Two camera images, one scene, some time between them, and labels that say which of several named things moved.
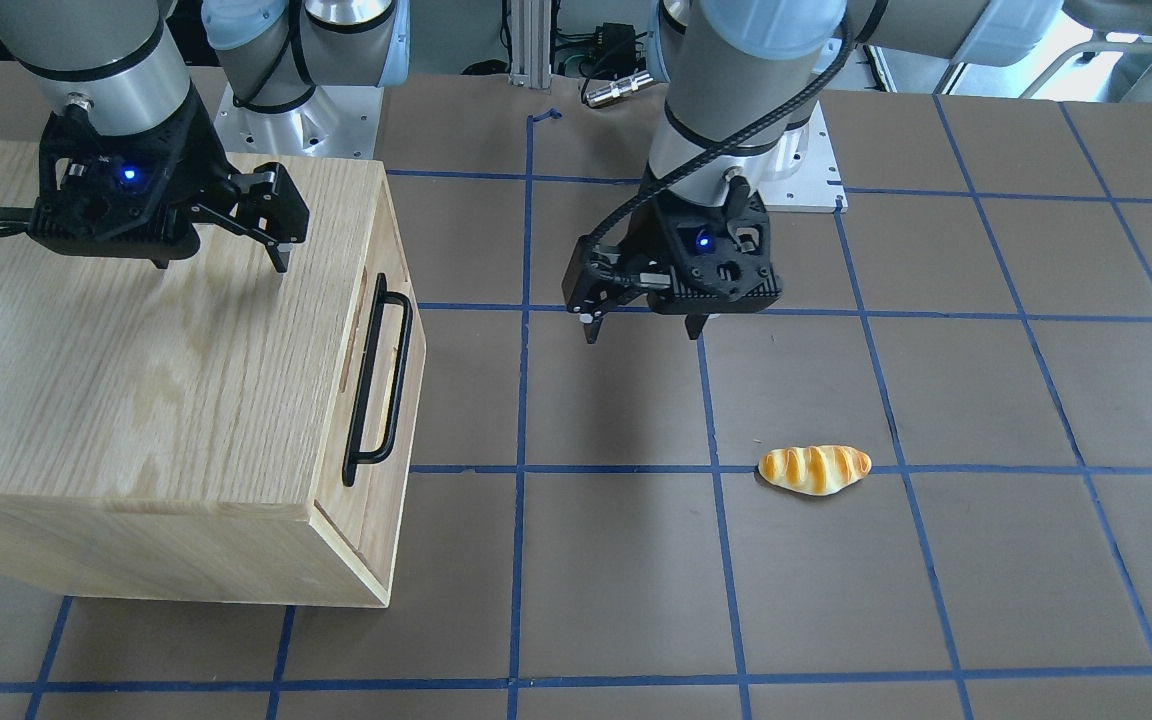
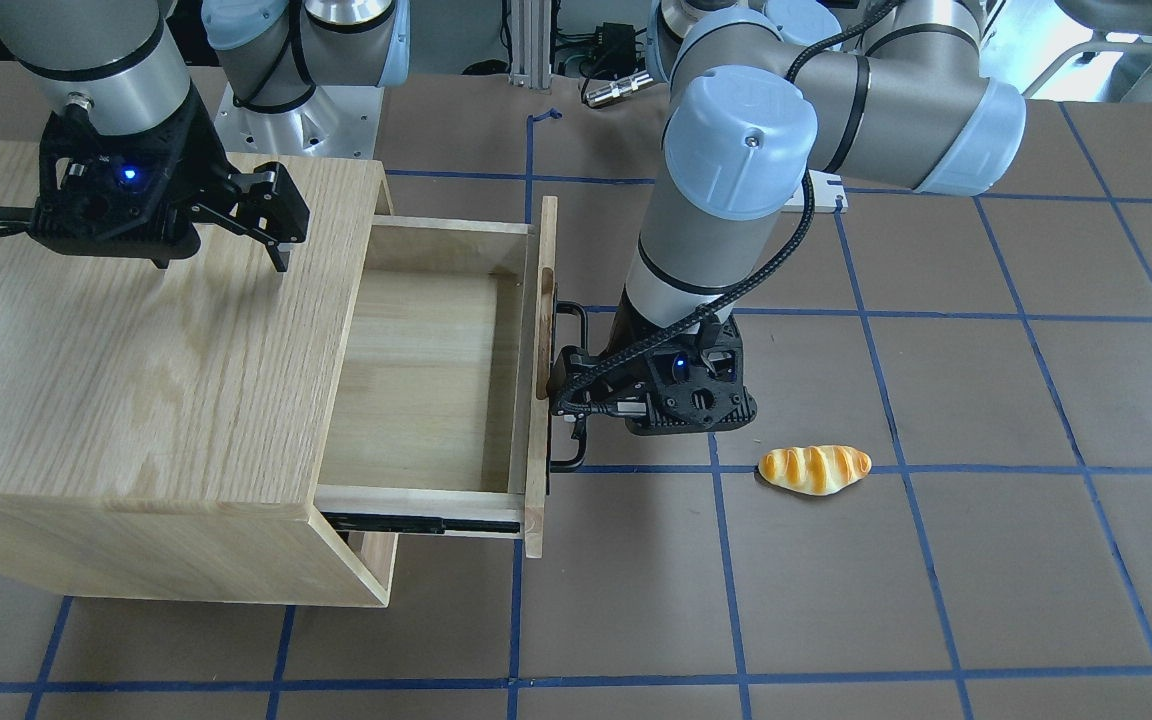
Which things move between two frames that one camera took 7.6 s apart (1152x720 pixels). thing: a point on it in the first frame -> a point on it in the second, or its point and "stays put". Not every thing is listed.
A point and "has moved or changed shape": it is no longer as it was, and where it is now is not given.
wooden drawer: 365,485 has moved or changed shape
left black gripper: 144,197 stays put
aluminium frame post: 531,43 stays put
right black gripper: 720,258 -> 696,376
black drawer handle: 354,456 -> 563,466
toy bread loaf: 814,470 stays put
